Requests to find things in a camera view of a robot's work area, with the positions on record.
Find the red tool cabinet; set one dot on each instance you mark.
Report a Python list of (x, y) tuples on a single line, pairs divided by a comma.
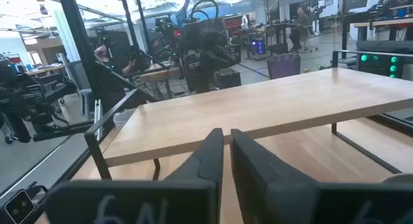
[(233, 25)]

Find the small wooden work table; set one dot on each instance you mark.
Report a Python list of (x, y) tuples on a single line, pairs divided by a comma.
[(159, 75)]

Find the person seated on office chair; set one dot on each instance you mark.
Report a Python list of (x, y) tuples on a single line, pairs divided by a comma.
[(299, 28)]

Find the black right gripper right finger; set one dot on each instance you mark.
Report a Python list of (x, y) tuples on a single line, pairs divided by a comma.
[(290, 198)]

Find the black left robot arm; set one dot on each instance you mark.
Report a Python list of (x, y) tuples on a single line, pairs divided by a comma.
[(206, 53)]

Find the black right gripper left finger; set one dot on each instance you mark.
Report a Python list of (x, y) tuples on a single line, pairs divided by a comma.
[(145, 201)]

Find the black diagonal frame brace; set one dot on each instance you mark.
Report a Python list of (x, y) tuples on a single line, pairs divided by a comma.
[(129, 80)]

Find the clear plastic cup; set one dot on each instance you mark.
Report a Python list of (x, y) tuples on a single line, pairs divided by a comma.
[(122, 120)]

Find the black computer with green lights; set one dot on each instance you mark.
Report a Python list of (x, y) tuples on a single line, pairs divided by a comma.
[(382, 65)]

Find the black equipment box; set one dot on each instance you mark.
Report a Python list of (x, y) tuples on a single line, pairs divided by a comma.
[(227, 78)]

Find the person standing at robot rig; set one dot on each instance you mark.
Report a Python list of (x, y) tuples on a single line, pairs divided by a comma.
[(113, 61)]

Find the silver aluminium extrusion bar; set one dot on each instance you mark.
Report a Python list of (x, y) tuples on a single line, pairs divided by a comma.
[(97, 119)]

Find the person seated behind posts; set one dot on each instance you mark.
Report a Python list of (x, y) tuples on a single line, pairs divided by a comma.
[(158, 49)]

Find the computer with blue lights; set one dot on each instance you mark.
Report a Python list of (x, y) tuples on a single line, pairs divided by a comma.
[(258, 46)]

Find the dark purple trash bin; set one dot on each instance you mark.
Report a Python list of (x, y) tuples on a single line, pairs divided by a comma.
[(284, 66)]

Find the black square camera module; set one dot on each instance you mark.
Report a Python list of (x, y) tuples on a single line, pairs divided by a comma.
[(19, 207)]

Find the thin black frame post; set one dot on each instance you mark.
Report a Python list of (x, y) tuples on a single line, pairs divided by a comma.
[(127, 20), (142, 20)]

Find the thick black frame post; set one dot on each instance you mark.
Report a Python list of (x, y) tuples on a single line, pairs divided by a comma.
[(80, 40)]

